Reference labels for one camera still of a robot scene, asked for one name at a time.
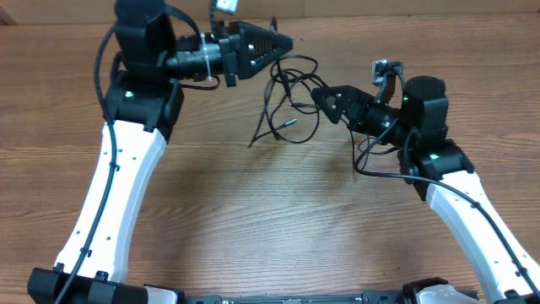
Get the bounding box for black usb cables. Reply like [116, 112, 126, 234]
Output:
[247, 16, 358, 170]

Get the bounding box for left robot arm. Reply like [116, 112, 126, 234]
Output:
[27, 1, 293, 303]

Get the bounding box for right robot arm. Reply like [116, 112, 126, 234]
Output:
[311, 76, 539, 303]

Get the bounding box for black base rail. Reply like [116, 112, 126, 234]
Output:
[181, 290, 417, 304]

